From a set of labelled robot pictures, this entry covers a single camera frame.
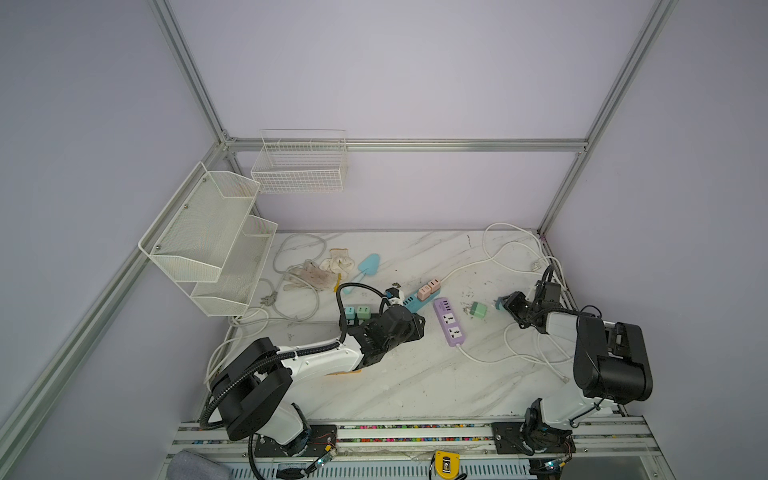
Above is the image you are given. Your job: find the white wire basket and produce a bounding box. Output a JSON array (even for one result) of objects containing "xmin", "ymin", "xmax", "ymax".
[{"xmin": 251, "ymin": 129, "xmax": 348, "ymax": 194}]

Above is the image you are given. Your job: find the green plug adapter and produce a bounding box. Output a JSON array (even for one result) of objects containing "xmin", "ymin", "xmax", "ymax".
[{"xmin": 469, "ymin": 302, "xmax": 487, "ymax": 319}]

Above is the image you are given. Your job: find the pink plug adapter near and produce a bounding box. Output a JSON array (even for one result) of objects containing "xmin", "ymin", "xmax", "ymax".
[{"xmin": 417, "ymin": 285, "xmax": 432, "ymax": 301}]

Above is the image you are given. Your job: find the orange power strip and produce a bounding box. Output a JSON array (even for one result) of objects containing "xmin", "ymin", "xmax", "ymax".
[{"xmin": 327, "ymin": 370, "xmax": 361, "ymax": 376}]

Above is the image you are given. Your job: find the aluminium rail base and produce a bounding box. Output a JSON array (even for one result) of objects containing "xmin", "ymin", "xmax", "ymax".
[{"xmin": 159, "ymin": 415, "xmax": 675, "ymax": 479}]

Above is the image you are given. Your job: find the white mesh two-tier shelf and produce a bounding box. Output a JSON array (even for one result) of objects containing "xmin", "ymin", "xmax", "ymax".
[{"xmin": 138, "ymin": 163, "xmax": 278, "ymax": 317}]

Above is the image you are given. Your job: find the black power strip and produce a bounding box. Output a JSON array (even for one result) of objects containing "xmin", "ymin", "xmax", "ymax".
[{"xmin": 342, "ymin": 315, "xmax": 376, "ymax": 328}]

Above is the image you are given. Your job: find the pink plug adapter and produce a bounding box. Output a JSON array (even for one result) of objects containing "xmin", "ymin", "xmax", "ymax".
[
  {"xmin": 426, "ymin": 279, "xmax": 441, "ymax": 293},
  {"xmin": 417, "ymin": 285, "xmax": 432, "ymax": 301}
]

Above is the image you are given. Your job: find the teal power strip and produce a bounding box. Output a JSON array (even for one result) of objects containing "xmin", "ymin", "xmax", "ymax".
[{"xmin": 402, "ymin": 290, "xmax": 440, "ymax": 313}]

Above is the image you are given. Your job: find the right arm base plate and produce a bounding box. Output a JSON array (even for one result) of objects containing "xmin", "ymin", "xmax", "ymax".
[{"xmin": 491, "ymin": 422, "xmax": 575, "ymax": 456}]

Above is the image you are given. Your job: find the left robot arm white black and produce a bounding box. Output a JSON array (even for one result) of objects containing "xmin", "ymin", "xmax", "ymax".
[{"xmin": 198, "ymin": 282, "xmax": 426, "ymax": 456}]

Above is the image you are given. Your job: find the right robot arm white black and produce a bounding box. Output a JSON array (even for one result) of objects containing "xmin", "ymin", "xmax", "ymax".
[{"xmin": 496, "ymin": 266, "xmax": 653, "ymax": 452}]

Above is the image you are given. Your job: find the light blue brush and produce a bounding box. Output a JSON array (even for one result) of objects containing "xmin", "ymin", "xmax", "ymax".
[{"xmin": 346, "ymin": 253, "xmax": 380, "ymax": 283}]

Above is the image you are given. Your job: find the beige power strip bundle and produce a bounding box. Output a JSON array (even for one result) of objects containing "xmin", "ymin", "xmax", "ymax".
[{"xmin": 283, "ymin": 248, "xmax": 356, "ymax": 291}]

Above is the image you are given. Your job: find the pink plug adapter far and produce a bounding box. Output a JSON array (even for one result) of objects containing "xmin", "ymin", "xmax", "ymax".
[{"xmin": 426, "ymin": 279, "xmax": 441, "ymax": 293}]

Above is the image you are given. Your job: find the white power cable right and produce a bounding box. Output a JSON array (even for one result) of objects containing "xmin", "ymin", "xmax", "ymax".
[{"xmin": 437, "ymin": 222, "xmax": 577, "ymax": 385}]

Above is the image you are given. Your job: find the purple power strip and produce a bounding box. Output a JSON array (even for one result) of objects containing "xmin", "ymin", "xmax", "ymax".
[{"xmin": 433, "ymin": 297, "xmax": 466, "ymax": 347}]

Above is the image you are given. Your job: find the grey cable with plug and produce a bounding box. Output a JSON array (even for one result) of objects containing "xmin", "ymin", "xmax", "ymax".
[{"xmin": 257, "ymin": 233, "xmax": 328, "ymax": 322}]

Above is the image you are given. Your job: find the grey cloth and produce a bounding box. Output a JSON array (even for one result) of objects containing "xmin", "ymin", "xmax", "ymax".
[{"xmin": 166, "ymin": 450, "xmax": 230, "ymax": 480}]

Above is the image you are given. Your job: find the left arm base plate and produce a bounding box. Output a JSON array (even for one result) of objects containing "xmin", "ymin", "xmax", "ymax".
[{"xmin": 253, "ymin": 424, "xmax": 338, "ymax": 458}]

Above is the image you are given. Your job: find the yellow tape measure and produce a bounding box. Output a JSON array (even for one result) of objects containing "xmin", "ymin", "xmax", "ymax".
[{"xmin": 429, "ymin": 450, "xmax": 460, "ymax": 480}]

